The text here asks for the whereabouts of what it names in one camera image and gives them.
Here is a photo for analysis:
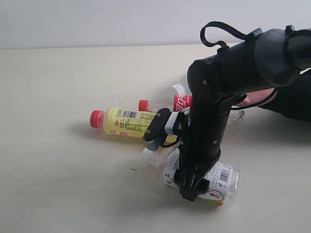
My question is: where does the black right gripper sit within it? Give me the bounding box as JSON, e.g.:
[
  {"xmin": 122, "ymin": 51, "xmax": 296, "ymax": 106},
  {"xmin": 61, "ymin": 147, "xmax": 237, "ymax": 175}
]
[{"xmin": 174, "ymin": 94, "xmax": 246, "ymax": 201}]

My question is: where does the clear cola bottle red label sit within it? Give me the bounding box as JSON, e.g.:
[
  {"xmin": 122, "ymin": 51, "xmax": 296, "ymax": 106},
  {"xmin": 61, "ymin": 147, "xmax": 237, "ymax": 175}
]
[{"xmin": 138, "ymin": 95, "xmax": 245, "ymax": 124}]

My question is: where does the yellow drink bottle red cap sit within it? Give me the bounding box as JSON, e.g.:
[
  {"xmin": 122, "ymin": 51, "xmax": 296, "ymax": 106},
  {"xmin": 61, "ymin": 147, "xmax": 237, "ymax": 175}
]
[{"xmin": 89, "ymin": 106, "xmax": 178, "ymax": 144}]

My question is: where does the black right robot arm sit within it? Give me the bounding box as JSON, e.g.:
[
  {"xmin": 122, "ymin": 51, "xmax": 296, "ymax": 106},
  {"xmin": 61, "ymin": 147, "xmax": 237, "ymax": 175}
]
[{"xmin": 165, "ymin": 26, "xmax": 311, "ymax": 201}]

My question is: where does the black sleeved forearm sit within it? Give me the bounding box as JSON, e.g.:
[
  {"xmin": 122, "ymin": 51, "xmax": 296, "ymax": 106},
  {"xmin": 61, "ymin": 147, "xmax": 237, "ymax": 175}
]
[{"xmin": 260, "ymin": 70, "xmax": 311, "ymax": 122}]

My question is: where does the clear bottle green white label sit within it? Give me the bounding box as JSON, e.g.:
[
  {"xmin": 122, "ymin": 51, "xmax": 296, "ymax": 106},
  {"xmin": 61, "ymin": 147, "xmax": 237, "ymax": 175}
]
[{"xmin": 172, "ymin": 75, "xmax": 192, "ymax": 96}]

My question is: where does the person's bare hand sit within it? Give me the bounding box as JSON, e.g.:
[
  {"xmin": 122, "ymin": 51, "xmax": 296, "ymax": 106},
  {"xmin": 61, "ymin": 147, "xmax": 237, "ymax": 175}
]
[{"xmin": 237, "ymin": 88, "xmax": 274, "ymax": 107}]

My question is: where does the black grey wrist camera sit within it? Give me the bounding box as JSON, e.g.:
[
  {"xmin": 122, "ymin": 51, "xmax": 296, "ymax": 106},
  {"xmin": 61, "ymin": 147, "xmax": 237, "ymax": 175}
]
[{"xmin": 142, "ymin": 108, "xmax": 183, "ymax": 151}]

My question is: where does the black cable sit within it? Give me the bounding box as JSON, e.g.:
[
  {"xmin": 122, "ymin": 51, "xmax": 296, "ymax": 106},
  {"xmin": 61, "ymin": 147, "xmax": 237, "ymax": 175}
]
[{"xmin": 200, "ymin": 21, "xmax": 251, "ymax": 50}]

